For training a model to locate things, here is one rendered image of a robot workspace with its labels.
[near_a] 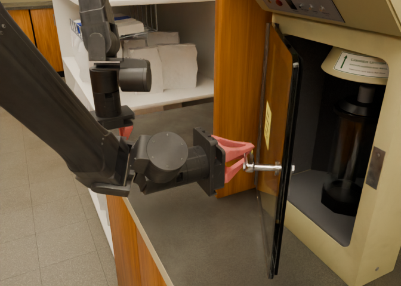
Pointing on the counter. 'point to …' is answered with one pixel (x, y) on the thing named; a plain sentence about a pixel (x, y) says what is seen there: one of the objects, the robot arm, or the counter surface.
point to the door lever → (249, 165)
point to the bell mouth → (355, 67)
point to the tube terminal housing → (373, 202)
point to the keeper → (375, 167)
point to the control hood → (359, 6)
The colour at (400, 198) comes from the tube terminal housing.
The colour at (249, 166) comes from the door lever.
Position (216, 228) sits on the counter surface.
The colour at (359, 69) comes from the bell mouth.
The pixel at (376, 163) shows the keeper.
